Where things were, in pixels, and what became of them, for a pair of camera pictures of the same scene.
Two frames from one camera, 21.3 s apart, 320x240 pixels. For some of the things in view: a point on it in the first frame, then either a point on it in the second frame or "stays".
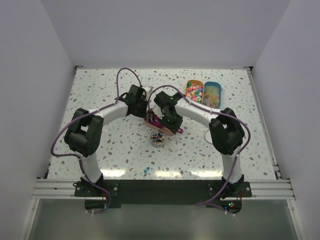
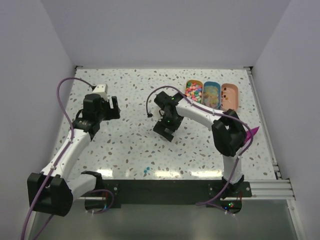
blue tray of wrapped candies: x=212 y=94 stays
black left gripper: x=144 y=112 to x=113 y=113
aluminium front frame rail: x=64 y=189 stays
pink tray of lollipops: x=146 y=119 to x=229 y=96
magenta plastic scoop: x=155 y=120 to x=248 y=134
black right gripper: x=172 y=127 stays
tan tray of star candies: x=195 y=90 stays
